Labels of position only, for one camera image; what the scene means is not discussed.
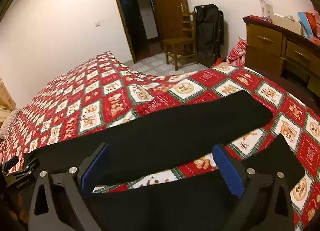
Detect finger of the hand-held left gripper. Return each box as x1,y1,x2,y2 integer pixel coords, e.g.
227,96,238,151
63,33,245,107
4,156,18,172
4,158,40,178

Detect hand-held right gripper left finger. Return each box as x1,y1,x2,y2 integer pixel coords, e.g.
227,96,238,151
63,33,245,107
28,142,110,231

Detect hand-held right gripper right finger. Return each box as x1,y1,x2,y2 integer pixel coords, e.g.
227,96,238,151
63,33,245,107
212,143,294,231

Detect black pants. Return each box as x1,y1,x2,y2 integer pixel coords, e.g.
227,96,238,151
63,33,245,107
22,90,306,231

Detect beige ruffled pillow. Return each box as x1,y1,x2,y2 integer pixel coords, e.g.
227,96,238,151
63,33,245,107
0,109,19,140

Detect red printed blanket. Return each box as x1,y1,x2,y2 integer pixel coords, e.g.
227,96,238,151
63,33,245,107
0,51,320,231

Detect small red bag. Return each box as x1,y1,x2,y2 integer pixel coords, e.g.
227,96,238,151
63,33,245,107
213,57,227,68

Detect red printed quilt bundle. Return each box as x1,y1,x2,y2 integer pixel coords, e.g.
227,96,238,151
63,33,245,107
226,37,248,67

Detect wooden dresser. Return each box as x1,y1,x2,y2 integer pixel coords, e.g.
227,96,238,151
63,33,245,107
243,16,320,94

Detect wooden chair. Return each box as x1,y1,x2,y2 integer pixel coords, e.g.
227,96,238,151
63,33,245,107
163,12,198,71

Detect black luggage bag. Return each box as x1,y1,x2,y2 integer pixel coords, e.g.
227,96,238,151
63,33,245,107
194,4,224,67

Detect flat red box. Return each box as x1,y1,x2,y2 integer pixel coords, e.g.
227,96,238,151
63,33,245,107
249,15,272,23

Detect white cardboard box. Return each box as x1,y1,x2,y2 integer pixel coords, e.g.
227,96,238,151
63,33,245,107
271,14,302,35

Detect blue gift bag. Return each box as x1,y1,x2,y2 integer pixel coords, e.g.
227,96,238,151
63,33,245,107
297,12,310,37

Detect white upright card box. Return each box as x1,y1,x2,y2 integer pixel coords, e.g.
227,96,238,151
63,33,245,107
258,0,274,18

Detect red gift bag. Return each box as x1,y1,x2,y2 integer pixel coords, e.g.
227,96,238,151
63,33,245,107
306,11,320,38

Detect brown wooden door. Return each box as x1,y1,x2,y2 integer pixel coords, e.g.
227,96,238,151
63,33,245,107
147,0,190,40

